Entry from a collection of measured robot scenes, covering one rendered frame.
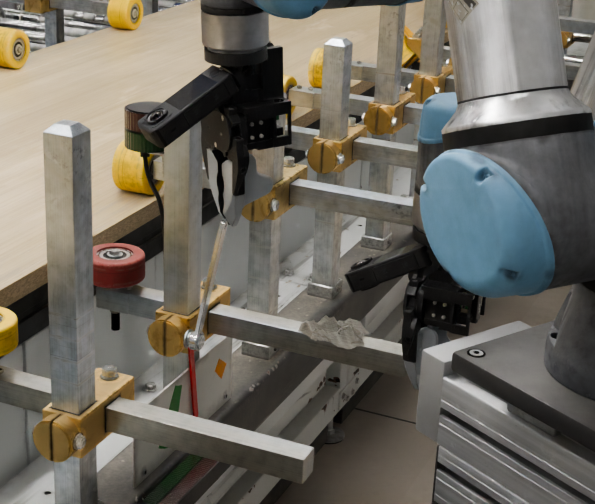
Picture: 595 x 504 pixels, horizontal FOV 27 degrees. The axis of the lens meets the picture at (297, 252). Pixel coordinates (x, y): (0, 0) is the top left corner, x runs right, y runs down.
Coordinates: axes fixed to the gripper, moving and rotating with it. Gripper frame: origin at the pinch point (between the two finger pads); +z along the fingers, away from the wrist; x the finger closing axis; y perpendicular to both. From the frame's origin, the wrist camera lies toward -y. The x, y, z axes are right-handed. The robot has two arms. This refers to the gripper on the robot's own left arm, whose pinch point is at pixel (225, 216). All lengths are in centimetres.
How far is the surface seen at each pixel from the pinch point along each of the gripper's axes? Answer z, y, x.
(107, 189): 12.6, 3.7, 47.0
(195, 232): 4.6, -0.5, 7.3
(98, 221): 12.1, -2.8, 34.6
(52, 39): 22, 41, 175
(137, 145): -6.7, -6.0, 10.8
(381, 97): 8, 57, 52
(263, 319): 16.6, 6.4, 3.0
